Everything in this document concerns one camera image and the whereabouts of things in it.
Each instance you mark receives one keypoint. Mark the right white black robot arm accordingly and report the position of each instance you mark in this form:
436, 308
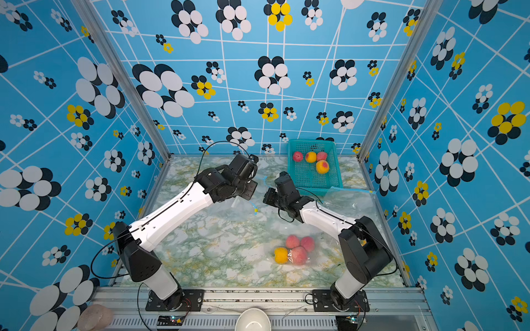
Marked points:
364, 250

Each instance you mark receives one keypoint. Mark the pink translucent object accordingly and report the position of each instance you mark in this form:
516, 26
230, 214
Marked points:
95, 317

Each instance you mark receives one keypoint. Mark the teal plastic basket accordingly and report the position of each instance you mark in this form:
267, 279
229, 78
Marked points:
305, 175

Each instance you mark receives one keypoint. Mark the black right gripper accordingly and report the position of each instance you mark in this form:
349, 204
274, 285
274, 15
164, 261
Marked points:
268, 199

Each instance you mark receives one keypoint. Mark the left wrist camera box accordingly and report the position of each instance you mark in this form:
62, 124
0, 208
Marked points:
243, 168

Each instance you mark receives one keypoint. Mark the aluminium front rail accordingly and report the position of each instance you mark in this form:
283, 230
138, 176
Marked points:
286, 308

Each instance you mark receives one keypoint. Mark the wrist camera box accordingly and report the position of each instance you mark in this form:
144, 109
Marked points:
243, 168
286, 187

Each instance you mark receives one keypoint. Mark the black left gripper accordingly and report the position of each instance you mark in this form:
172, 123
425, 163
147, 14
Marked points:
250, 193

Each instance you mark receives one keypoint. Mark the pink peach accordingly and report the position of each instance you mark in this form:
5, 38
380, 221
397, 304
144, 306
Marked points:
292, 241

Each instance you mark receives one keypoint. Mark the clear zip-top bag blue zipper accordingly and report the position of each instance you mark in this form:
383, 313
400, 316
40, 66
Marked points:
354, 203

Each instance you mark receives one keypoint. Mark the white bowl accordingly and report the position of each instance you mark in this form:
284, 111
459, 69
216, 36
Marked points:
253, 319

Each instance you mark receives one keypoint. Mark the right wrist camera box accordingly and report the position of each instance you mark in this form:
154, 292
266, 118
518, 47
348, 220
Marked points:
286, 187

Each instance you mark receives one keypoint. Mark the yellow orange peach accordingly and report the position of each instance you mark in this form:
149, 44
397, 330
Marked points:
281, 255

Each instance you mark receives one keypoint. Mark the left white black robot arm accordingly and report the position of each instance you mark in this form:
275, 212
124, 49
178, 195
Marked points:
136, 243

